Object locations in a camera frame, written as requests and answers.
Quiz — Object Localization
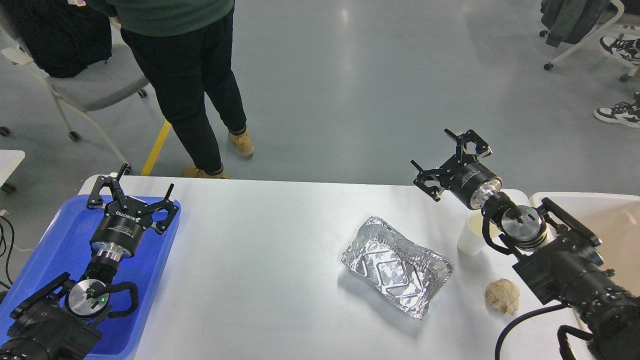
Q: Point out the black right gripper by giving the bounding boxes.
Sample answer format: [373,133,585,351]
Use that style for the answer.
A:
[410,129,503,210]

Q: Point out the white side table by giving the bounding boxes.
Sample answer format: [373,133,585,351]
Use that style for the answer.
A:
[0,149,26,194]

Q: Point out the blue plastic tray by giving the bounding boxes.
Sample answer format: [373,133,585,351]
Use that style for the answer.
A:
[1,194,179,360]

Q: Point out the beige plastic bin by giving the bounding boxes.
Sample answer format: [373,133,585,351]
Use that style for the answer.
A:
[514,192,639,360]

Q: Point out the black bag on chair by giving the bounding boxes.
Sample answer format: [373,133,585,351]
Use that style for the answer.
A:
[1,0,113,79]

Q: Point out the black white sneaker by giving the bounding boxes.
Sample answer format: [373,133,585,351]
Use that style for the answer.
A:
[593,92,640,129]
[599,36,640,67]

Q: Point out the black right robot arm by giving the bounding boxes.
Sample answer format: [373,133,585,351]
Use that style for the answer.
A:
[413,129,640,360]

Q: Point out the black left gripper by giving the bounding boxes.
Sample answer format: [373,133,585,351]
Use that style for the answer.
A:
[86,164,180,259]

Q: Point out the white paper cup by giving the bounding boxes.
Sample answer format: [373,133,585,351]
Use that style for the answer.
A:
[457,210,491,256]

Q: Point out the aluminium foil container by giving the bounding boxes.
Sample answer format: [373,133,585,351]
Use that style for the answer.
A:
[340,216,454,321]

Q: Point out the black cables at left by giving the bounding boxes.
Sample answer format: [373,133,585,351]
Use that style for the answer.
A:
[0,210,17,291]

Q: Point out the white chair with jacket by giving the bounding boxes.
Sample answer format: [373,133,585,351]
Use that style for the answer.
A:
[539,0,639,82]

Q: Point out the black white sneaker upper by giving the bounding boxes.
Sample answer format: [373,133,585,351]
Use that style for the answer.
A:
[599,36,640,67]

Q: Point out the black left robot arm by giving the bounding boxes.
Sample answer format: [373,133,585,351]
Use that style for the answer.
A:
[1,164,181,360]

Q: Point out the crumpled brown paper ball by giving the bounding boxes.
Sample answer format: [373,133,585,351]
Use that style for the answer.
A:
[484,278,521,316]

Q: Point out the black white sneaker lower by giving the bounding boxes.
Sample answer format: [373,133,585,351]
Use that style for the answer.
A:
[593,92,640,129]

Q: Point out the person in green sweater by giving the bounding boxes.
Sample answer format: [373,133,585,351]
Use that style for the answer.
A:
[87,0,255,179]

